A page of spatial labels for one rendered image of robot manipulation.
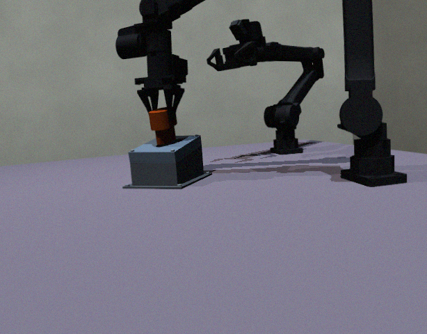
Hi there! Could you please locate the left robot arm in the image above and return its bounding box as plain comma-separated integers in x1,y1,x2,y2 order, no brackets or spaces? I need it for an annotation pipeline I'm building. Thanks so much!
115,0,407,187

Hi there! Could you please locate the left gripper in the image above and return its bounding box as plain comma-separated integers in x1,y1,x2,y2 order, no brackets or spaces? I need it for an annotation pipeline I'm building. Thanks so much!
135,51,186,121

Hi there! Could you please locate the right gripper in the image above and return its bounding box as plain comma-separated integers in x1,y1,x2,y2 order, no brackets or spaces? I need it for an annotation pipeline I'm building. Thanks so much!
207,41,257,71

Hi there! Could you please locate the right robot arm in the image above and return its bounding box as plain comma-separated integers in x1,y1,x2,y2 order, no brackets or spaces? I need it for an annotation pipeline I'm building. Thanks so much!
229,19,325,154

